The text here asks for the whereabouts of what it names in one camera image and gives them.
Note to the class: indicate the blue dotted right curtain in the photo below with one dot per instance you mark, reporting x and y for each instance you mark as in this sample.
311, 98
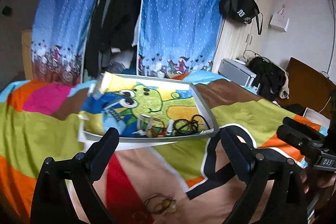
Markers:
177, 36

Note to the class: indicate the blue dotted curtain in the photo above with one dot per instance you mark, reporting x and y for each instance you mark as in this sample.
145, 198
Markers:
177, 36
58, 40

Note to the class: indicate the black clothes pile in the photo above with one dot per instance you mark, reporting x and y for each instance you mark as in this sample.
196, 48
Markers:
271, 80

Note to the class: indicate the grey tray with dinosaur picture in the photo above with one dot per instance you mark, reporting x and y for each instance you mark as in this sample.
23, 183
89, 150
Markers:
139, 108

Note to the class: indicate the grey white box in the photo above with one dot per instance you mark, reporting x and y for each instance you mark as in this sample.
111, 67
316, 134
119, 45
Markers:
236, 72

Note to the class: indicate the white wooden wardrobe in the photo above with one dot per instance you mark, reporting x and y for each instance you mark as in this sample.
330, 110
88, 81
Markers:
237, 40

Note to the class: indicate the black hanging bag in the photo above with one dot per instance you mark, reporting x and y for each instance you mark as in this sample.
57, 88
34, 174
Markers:
242, 11

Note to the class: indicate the white paper bag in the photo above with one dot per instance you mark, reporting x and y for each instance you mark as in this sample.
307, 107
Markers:
280, 21

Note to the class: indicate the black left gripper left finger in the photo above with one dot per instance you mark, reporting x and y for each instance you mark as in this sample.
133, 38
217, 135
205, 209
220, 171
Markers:
51, 200

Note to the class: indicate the clear ring bangle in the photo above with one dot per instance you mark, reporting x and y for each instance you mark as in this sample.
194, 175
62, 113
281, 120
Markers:
170, 128

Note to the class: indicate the brown wooden headboard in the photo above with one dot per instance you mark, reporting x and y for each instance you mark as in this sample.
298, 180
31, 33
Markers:
308, 88

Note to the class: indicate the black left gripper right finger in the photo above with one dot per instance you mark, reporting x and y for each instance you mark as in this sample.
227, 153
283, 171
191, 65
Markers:
255, 167

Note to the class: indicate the right hand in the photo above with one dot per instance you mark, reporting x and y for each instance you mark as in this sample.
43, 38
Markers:
318, 181

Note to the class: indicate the blue dotted left curtain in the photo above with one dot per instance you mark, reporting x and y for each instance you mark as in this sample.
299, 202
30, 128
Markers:
58, 40

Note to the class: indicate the dark hanging clothes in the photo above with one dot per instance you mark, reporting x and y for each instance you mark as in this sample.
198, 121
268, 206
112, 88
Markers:
111, 28

